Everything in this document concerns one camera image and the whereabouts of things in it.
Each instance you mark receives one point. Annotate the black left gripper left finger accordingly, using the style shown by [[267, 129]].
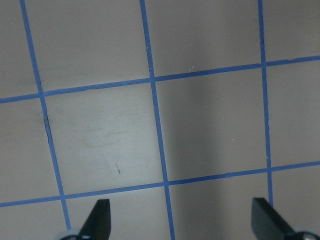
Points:
[[98, 224]]

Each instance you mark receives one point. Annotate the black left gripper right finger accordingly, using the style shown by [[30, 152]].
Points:
[[267, 223]]

